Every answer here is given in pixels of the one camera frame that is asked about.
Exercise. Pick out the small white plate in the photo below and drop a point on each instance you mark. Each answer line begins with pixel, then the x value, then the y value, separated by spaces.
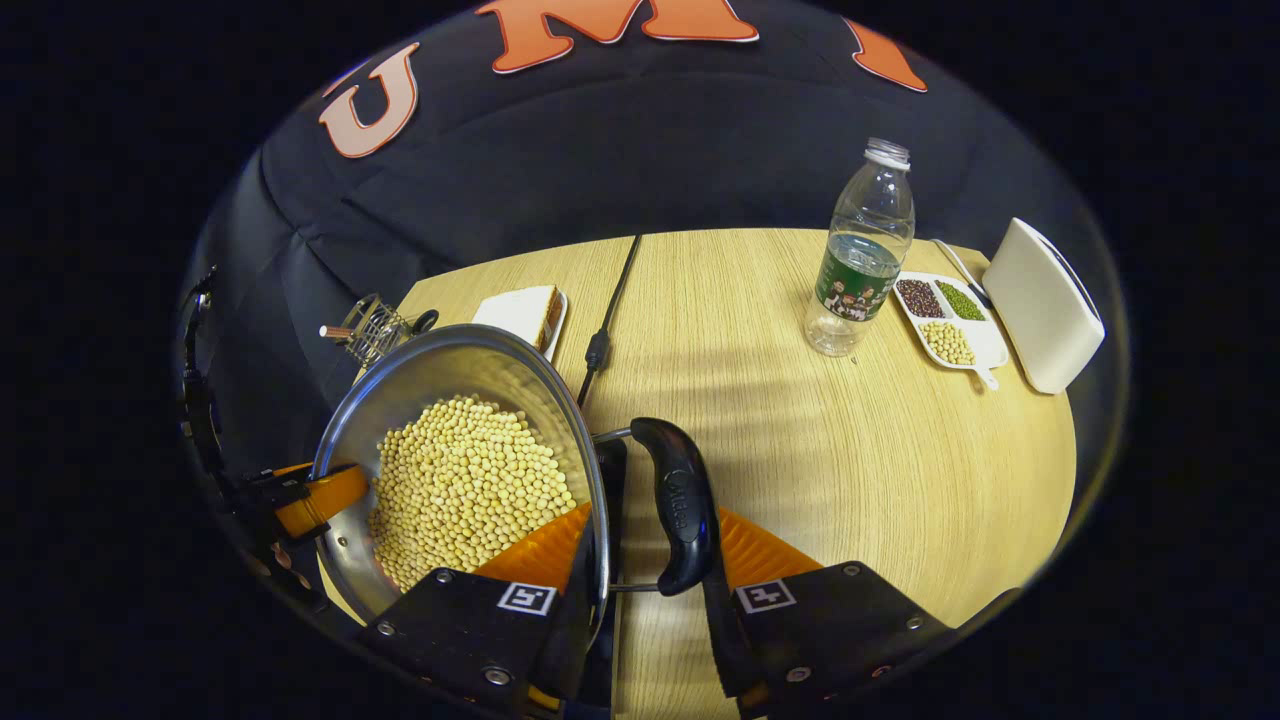
pixel 560 325

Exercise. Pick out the toast sandwich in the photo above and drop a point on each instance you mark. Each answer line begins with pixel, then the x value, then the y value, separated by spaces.
pixel 520 308

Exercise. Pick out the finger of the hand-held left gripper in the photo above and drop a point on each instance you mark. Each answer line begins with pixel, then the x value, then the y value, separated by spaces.
pixel 320 497

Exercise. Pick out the clear plastic water bottle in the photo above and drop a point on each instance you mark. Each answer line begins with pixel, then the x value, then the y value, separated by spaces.
pixel 860 280

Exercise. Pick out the white divided tray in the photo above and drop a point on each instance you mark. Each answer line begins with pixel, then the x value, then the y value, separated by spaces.
pixel 985 350

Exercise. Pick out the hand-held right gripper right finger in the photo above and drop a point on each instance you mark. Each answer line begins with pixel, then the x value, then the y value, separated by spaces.
pixel 722 640

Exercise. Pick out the small heap of soybeans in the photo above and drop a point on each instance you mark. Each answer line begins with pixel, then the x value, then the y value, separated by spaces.
pixel 947 343

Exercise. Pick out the pile of soybeans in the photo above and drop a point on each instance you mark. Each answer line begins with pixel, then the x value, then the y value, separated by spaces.
pixel 470 490

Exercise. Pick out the small heap of red beans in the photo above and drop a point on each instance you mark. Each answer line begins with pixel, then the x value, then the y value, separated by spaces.
pixel 920 298

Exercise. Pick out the white tapered appliance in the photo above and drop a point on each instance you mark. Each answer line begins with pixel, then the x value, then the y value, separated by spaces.
pixel 1045 310

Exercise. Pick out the small heap of green beans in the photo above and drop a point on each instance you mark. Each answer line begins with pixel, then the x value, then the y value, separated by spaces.
pixel 960 300

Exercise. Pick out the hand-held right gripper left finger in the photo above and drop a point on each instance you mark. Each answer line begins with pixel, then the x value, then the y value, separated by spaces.
pixel 565 650

